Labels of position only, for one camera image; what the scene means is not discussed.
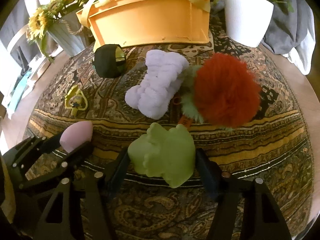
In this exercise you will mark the patterned paisley cloth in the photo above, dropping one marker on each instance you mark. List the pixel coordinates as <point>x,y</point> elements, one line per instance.
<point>250,155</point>

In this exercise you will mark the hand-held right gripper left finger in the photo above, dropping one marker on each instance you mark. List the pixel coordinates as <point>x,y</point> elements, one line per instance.
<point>117,175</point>

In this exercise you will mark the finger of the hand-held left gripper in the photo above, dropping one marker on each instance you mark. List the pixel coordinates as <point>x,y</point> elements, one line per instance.
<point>37,142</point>
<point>75,155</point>

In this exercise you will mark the pink soft egg toy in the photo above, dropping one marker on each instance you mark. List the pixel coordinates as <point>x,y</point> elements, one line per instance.
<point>77,132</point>

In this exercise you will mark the desk lamp with round head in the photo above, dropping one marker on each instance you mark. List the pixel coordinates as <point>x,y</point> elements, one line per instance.
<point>18,36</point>

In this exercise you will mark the blue cloth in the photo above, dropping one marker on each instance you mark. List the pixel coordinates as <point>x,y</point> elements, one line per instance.
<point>17,91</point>

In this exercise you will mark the black and green ball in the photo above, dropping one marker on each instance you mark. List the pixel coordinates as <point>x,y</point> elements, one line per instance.
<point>106,60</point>

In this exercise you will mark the dark grey curtain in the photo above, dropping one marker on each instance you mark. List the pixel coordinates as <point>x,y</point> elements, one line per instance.
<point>17,15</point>
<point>287,30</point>

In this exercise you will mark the small yellow toy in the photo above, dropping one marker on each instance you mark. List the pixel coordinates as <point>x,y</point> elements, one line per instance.
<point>75,102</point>

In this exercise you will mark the lavender plush bone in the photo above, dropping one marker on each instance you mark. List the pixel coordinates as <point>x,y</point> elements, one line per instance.
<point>155,85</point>

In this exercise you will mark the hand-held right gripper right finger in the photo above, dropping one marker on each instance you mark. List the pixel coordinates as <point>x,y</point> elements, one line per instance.
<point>208,177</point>

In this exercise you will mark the green soft toy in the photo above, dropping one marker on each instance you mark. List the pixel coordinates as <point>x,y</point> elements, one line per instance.
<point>162,155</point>

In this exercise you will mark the white plant pot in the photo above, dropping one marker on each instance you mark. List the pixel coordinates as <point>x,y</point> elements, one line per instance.
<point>245,15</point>

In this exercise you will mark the grey ribbed flower pot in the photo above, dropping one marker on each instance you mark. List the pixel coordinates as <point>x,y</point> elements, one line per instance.
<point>65,37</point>

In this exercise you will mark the green fluffy pompom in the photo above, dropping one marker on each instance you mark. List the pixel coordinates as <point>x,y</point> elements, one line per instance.
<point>188,105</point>

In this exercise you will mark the red fluffy pompom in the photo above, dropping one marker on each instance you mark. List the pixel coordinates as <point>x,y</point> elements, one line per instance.
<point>225,90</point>

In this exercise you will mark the sunflower bouquet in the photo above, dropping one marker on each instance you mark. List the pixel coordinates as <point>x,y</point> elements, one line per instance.
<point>40,22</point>

